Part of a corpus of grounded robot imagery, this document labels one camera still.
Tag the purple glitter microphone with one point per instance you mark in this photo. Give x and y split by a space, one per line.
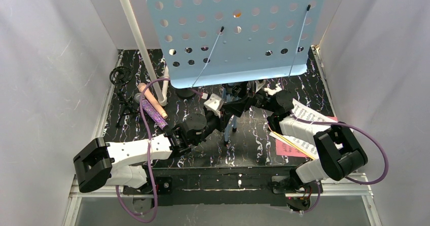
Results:
151 111

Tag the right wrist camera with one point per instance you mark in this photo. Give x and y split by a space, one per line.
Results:
258 85

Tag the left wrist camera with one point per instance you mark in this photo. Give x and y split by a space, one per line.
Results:
214 104

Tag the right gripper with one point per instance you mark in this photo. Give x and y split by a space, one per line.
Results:
258 97

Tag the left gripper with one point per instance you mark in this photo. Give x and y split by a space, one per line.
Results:
225 113

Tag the blue music stand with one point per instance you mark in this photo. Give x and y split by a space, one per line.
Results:
204 44

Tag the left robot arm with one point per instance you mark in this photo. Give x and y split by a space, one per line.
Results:
102 163

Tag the black round-base microphone stand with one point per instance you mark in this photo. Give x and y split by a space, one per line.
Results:
185 93

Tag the pink microphone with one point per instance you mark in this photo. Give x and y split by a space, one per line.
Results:
152 100

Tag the white pipe piece brass end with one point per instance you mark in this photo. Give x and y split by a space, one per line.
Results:
271 92

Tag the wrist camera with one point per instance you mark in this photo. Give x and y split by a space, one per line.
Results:
214 104
258 85

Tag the pink sheet music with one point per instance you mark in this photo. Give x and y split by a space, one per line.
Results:
294 136

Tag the white sheet music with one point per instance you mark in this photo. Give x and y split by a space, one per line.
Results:
275 136
302 111

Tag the yellow sheet music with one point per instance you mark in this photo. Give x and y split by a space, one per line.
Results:
293 147

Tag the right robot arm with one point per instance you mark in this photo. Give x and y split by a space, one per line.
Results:
338 150

